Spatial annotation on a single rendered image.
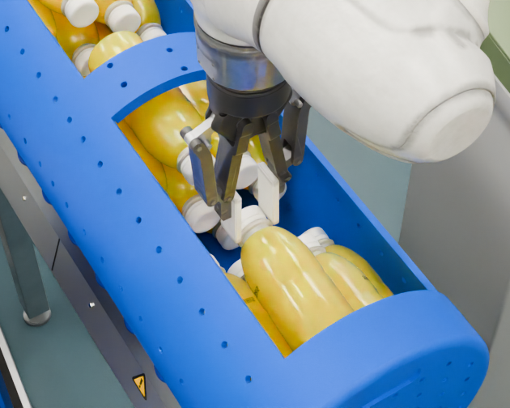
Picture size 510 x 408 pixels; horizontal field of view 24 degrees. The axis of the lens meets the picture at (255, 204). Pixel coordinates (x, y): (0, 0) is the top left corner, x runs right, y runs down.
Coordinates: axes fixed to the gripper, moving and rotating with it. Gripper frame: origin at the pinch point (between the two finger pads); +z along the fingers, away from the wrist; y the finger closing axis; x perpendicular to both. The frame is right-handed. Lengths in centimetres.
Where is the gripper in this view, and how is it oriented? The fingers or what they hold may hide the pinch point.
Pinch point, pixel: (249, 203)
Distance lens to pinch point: 117.8
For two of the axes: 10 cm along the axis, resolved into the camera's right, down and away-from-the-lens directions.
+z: 0.0, 6.1, 7.9
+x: 5.2, 6.7, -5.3
